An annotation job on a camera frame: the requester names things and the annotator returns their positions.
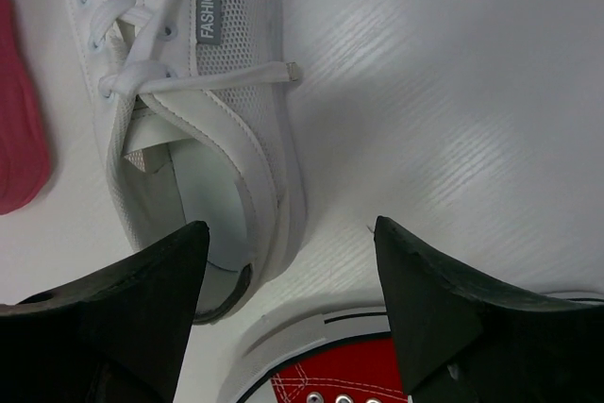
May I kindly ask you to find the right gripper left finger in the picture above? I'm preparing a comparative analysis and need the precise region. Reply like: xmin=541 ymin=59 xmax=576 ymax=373
xmin=1 ymin=221 xmax=210 ymax=402

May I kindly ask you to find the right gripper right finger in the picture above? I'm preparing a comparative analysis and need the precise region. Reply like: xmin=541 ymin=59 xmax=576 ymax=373
xmin=374 ymin=216 xmax=603 ymax=402

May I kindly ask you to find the red canvas sneaker right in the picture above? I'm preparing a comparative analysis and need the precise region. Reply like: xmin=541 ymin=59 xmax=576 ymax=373
xmin=219 ymin=296 xmax=604 ymax=403

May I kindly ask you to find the pink patterned flip-flop right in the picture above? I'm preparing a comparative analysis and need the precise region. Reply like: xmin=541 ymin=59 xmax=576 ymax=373
xmin=1 ymin=0 xmax=51 ymax=215

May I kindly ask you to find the white sneaker right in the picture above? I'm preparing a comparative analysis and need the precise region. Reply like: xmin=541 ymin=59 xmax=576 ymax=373
xmin=66 ymin=0 xmax=306 ymax=325

